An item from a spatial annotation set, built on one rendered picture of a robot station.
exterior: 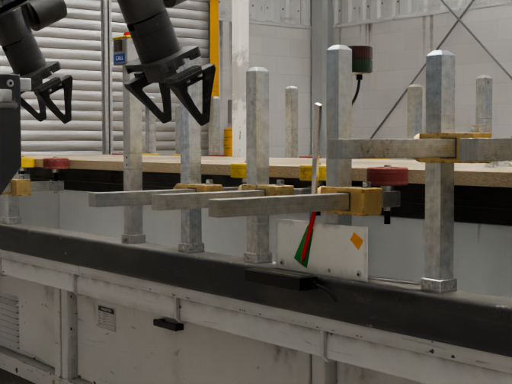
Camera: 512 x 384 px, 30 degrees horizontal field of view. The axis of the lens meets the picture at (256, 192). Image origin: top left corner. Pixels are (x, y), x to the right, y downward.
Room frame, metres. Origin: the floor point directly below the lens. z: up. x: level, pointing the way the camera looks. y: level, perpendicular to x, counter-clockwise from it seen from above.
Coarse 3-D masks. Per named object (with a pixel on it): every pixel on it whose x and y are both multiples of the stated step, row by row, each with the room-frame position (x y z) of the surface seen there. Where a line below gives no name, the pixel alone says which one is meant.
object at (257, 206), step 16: (384, 192) 1.82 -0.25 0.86; (400, 192) 1.85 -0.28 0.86; (224, 208) 1.59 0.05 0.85; (240, 208) 1.61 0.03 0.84; (256, 208) 1.63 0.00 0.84; (272, 208) 1.65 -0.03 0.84; (288, 208) 1.67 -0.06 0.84; (304, 208) 1.70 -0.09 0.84; (320, 208) 1.72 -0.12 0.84; (336, 208) 1.75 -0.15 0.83; (384, 208) 1.85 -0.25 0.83
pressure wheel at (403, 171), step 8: (368, 168) 1.84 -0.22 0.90; (376, 168) 1.82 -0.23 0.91; (384, 168) 1.81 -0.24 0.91; (392, 168) 1.81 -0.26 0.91; (400, 168) 1.82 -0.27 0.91; (368, 176) 1.84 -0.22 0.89; (376, 176) 1.82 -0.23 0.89; (384, 176) 1.81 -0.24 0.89; (392, 176) 1.81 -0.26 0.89; (400, 176) 1.82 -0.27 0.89; (376, 184) 1.82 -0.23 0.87; (384, 184) 1.81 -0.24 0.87; (392, 184) 1.81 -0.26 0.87; (400, 184) 1.82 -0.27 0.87; (384, 216) 1.85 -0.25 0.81
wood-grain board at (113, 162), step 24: (96, 168) 2.93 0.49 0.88; (120, 168) 2.81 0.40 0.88; (144, 168) 2.71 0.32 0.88; (168, 168) 2.61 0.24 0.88; (216, 168) 2.43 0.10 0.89; (288, 168) 2.21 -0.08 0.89; (360, 168) 2.03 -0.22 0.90; (408, 168) 1.96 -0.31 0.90; (456, 168) 1.95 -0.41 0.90; (480, 168) 1.95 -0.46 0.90; (504, 168) 1.94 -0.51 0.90
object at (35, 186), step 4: (8, 184) 2.94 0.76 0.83; (32, 184) 2.99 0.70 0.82; (36, 184) 3.00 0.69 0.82; (40, 184) 3.01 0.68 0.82; (44, 184) 3.01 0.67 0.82; (48, 184) 3.02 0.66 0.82; (52, 184) 3.03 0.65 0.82; (56, 184) 3.04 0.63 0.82; (60, 184) 3.05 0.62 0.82; (8, 188) 2.94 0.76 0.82; (32, 188) 2.99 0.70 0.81; (36, 188) 3.00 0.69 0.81; (40, 188) 3.01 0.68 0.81; (44, 188) 3.01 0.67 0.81; (48, 188) 3.02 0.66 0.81; (52, 188) 3.03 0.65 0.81; (56, 188) 3.04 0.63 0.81; (60, 188) 3.05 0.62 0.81; (4, 192) 2.93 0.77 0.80; (8, 192) 2.94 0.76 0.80; (56, 192) 3.05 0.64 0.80
